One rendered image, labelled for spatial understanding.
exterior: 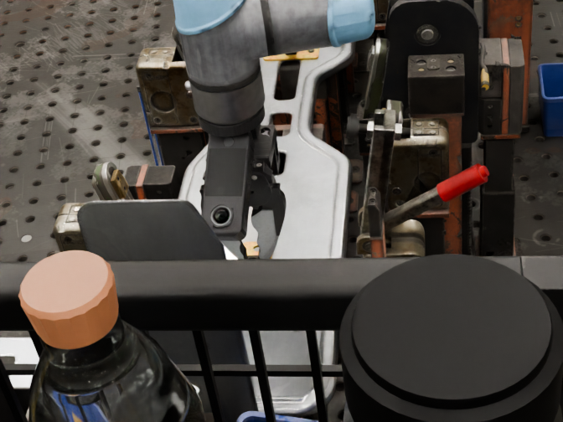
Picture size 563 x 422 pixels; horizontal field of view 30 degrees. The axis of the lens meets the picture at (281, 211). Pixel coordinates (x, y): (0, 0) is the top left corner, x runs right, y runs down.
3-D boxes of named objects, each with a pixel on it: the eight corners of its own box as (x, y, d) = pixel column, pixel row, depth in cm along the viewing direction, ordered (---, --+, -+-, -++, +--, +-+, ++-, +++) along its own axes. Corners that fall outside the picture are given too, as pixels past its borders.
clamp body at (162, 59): (173, 212, 180) (131, 39, 158) (243, 210, 178) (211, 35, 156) (163, 249, 173) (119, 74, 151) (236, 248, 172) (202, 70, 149)
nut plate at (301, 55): (262, 61, 157) (261, 54, 157) (266, 47, 160) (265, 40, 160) (317, 59, 156) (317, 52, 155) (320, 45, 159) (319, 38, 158)
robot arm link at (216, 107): (255, 91, 105) (176, 95, 106) (261, 129, 107) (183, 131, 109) (265, 51, 110) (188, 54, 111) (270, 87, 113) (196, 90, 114)
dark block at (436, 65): (417, 287, 160) (407, 54, 133) (463, 286, 159) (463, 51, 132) (416, 311, 156) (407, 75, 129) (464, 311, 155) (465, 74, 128)
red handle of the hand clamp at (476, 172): (359, 214, 119) (479, 151, 111) (371, 226, 120) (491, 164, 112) (358, 239, 116) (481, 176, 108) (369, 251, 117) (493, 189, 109)
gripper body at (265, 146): (283, 165, 122) (271, 78, 114) (276, 214, 115) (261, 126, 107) (219, 167, 123) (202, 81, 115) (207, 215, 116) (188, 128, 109)
